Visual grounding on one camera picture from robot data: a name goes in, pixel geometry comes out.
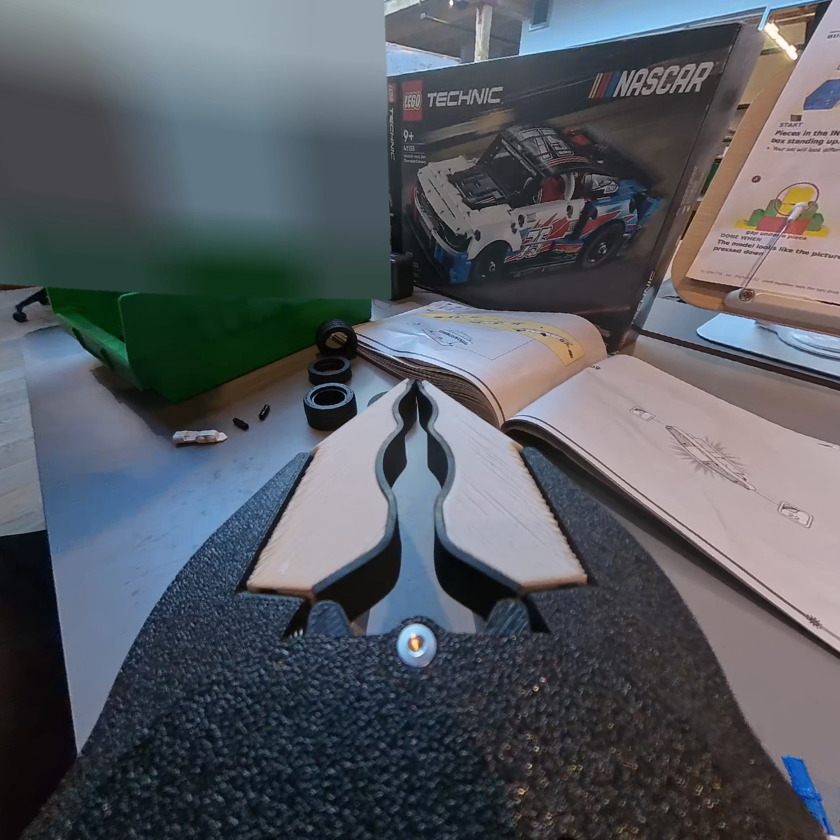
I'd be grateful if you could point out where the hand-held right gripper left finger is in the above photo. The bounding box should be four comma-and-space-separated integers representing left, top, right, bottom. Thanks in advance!
246, 379, 419, 621

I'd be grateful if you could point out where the wide black rubber tire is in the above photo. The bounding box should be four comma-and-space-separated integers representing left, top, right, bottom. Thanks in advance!
315, 318, 358, 360
303, 384, 358, 432

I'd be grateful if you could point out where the black jacket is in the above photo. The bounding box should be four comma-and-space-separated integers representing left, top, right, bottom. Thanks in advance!
0, 532, 76, 840

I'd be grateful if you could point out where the race car print box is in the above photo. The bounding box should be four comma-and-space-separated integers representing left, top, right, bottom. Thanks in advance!
386, 23, 765, 352

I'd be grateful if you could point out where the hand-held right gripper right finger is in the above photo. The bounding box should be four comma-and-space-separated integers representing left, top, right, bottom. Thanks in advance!
419, 381, 588, 624

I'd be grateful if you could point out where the green storage bin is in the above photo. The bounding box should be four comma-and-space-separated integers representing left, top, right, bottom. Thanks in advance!
49, 289, 375, 403

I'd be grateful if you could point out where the grey desk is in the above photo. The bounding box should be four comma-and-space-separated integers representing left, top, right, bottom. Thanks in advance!
23, 298, 840, 756

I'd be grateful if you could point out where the clipped paper sheet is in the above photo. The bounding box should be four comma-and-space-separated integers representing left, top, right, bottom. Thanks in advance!
686, 0, 840, 293

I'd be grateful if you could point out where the open instruction booklet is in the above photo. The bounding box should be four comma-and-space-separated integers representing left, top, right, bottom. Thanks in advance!
354, 303, 840, 651

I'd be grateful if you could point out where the white tray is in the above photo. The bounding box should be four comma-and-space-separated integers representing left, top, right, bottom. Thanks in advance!
696, 314, 840, 382

